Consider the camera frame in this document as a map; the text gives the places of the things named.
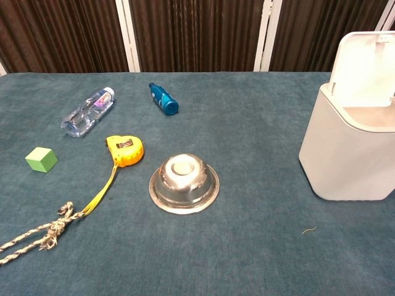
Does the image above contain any braided beige knotted rope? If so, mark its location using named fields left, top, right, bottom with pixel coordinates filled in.
left=0, top=201, right=84, bottom=266

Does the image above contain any dark white-framed screen panel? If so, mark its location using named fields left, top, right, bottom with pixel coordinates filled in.
left=387, top=0, right=395, bottom=31
left=262, top=0, right=393, bottom=73
left=123, top=0, right=274, bottom=73
left=0, top=0, right=138, bottom=76

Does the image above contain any upturned stainless steel bowl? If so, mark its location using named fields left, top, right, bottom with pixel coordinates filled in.
left=148, top=152, right=221, bottom=215

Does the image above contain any white plastic trash bin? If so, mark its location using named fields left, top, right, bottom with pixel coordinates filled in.
left=298, top=81, right=395, bottom=202

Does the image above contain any yellow tape measure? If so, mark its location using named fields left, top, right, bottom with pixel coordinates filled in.
left=80, top=134, right=145, bottom=217

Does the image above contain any blue metallic bottle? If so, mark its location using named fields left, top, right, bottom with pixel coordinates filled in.
left=148, top=81, right=181, bottom=117

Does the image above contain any green cube block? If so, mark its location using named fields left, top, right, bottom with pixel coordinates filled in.
left=25, top=147, right=59, bottom=173

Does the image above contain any clear plastic water bottle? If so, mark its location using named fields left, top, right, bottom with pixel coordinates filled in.
left=60, top=86, right=116, bottom=138

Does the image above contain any teal velvet tablecloth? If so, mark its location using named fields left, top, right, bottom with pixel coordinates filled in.
left=0, top=71, right=395, bottom=296

